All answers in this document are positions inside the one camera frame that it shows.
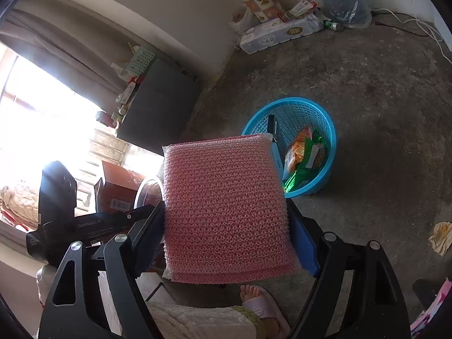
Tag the small green can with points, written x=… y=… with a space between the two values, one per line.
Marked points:
x=333 y=25

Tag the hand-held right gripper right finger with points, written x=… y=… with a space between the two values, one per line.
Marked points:
x=303 y=247

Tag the pink mesh foam pad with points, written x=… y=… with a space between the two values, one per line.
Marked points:
x=226 y=212

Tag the red white packet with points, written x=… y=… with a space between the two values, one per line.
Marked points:
x=300 y=7

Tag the blue plastic basket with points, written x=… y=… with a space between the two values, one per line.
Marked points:
x=317 y=180

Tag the person's foot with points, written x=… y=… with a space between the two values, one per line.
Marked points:
x=249 y=293

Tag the crumpled paper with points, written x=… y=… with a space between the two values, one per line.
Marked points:
x=441 y=236

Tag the clutter of tubes and boxes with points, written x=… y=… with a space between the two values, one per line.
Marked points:
x=127 y=91

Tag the beige curtain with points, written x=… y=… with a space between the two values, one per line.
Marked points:
x=63 y=49

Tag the orange snack bag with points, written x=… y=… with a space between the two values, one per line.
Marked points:
x=296 y=152

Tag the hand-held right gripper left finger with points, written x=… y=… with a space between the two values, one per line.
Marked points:
x=146 y=247

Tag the green plastic basket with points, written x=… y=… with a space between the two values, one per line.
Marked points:
x=143 y=60

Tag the pink printed cloth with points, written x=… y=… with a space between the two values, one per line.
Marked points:
x=438 y=307

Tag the red gift bag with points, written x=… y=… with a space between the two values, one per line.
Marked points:
x=116 y=183

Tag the pink slipper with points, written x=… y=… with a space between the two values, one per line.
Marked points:
x=263 y=309

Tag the grey cabinet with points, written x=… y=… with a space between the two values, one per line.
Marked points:
x=159 y=113

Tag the green snack bag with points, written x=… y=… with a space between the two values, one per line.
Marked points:
x=314 y=159

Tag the person's left forearm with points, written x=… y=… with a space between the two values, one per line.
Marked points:
x=46 y=282

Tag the white green fleece clothing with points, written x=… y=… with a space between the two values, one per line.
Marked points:
x=197 y=321

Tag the tissue roll pack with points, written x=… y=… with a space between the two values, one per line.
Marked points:
x=279 y=35

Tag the white plastic bag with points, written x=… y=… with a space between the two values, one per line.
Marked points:
x=243 y=23

